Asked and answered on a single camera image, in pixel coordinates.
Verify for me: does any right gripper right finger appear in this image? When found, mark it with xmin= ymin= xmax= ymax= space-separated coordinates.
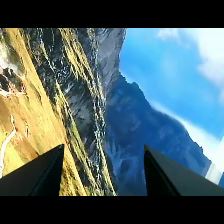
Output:
xmin=143 ymin=144 xmax=224 ymax=197

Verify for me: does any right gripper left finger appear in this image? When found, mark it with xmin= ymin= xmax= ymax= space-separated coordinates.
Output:
xmin=0 ymin=143 xmax=65 ymax=197

